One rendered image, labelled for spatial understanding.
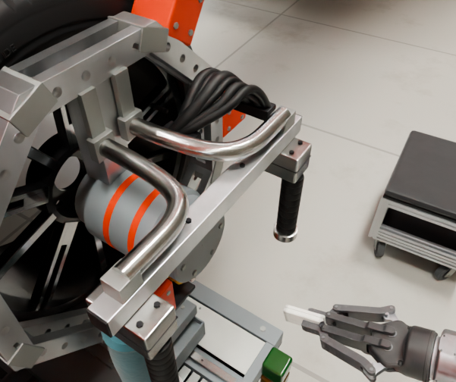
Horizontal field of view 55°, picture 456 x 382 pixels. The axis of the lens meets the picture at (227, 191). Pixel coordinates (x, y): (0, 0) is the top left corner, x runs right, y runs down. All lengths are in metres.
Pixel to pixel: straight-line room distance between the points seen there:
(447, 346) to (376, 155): 1.63
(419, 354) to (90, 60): 0.59
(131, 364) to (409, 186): 1.14
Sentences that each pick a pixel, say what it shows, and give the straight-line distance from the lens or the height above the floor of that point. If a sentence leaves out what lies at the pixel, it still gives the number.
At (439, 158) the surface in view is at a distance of 1.78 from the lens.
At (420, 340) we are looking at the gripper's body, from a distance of 0.72.
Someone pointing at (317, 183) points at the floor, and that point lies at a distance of 2.04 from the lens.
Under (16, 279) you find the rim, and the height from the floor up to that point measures 0.67.
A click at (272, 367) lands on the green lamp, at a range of 0.78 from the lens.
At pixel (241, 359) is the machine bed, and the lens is 1.43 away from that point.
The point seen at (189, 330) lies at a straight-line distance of 1.40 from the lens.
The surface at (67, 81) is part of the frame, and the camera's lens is 0.56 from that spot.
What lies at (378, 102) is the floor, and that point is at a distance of 2.65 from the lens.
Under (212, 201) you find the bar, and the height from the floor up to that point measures 0.98.
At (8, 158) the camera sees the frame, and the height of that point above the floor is 1.06.
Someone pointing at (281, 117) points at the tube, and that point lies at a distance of 0.64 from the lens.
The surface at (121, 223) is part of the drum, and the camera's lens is 0.66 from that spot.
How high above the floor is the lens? 1.38
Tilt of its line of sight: 44 degrees down
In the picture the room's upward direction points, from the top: straight up
